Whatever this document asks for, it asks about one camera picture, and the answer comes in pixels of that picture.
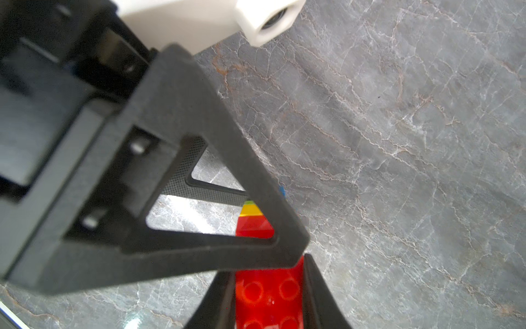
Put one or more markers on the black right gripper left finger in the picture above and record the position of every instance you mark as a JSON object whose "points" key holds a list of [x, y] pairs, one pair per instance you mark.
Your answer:
{"points": [[218, 307]]}

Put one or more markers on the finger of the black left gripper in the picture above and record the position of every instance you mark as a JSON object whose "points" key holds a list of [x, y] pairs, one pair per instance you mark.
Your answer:
{"points": [[83, 223], [182, 184]]}

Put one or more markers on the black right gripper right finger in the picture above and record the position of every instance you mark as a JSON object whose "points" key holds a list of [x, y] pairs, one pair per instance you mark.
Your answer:
{"points": [[320, 310]]}

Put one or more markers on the aluminium frame rail front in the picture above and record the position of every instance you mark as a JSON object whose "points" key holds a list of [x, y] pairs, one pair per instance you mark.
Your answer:
{"points": [[9, 320]]}

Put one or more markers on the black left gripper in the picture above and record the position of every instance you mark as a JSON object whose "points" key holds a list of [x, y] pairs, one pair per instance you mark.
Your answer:
{"points": [[56, 57]]}

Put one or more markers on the red lego brick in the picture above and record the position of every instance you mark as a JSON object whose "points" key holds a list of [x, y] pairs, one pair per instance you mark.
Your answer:
{"points": [[270, 298]]}

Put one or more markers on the yellow lego brick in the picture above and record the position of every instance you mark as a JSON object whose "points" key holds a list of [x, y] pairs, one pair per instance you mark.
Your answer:
{"points": [[250, 210]]}

